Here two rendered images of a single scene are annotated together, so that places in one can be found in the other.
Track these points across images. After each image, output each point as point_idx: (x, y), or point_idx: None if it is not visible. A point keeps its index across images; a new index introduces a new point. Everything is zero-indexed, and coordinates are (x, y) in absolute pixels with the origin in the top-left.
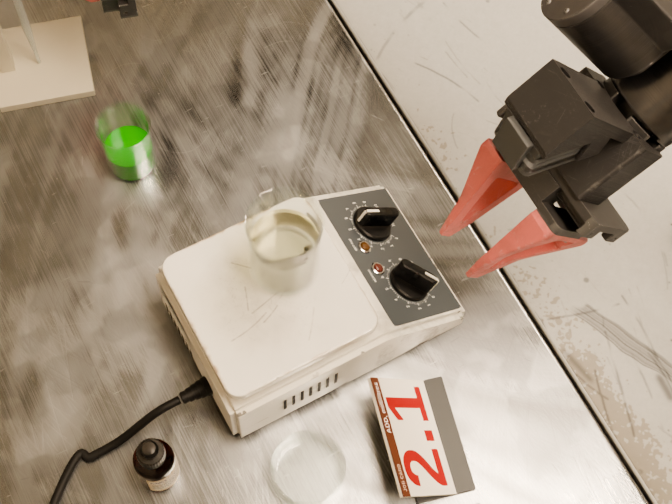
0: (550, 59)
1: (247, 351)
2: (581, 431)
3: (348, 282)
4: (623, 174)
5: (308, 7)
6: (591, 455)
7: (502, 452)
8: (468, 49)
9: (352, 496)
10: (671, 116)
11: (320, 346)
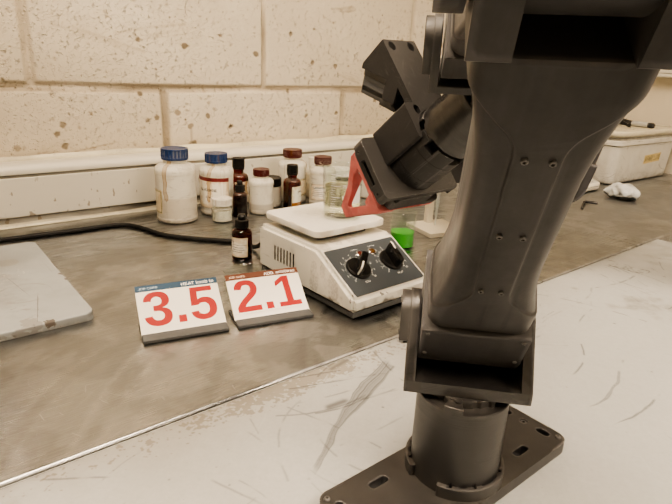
0: (596, 347)
1: (290, 212)
2: (287, 365)
3: (338, 226)
4: (394, 128)
5: None
6: (269, 370)
7: (266, 337)
8: (565, 318)
9: None
10: (435, 104)
11: (298, 222)
